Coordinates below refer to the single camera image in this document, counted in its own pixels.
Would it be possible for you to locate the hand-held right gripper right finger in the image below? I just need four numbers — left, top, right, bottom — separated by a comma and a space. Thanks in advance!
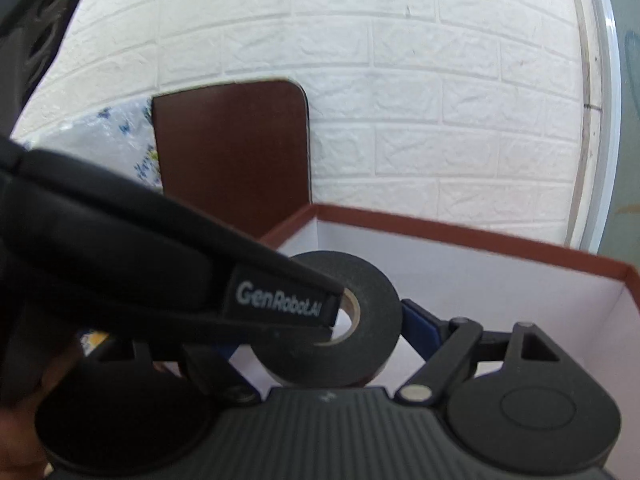
394, 299, 563, 406

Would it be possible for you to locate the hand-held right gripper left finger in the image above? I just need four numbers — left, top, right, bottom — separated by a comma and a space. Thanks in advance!
184, 346, 262, 406

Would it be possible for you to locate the black tape roll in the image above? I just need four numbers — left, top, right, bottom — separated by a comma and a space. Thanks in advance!
250, 250, 403, 389

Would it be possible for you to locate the floral pillow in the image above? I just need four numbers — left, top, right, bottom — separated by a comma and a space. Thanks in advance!
12, 97, 164, 194

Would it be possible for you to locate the brown wooden headboard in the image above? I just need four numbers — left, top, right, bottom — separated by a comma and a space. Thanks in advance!
151, 78, 314, 241

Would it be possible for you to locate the teal door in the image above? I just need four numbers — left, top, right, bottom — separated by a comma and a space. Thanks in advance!
597, 0, 640, 273

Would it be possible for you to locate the white door frame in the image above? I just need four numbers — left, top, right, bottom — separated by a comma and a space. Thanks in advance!
564, 0, 622, 257

